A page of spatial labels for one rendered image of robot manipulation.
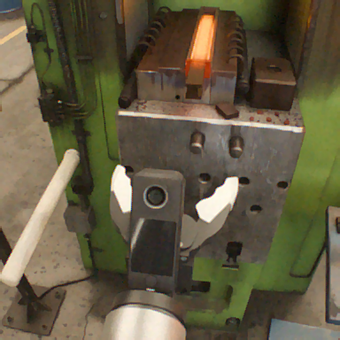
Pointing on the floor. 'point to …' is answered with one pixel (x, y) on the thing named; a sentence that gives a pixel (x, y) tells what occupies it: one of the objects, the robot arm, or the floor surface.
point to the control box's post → (22, 274)
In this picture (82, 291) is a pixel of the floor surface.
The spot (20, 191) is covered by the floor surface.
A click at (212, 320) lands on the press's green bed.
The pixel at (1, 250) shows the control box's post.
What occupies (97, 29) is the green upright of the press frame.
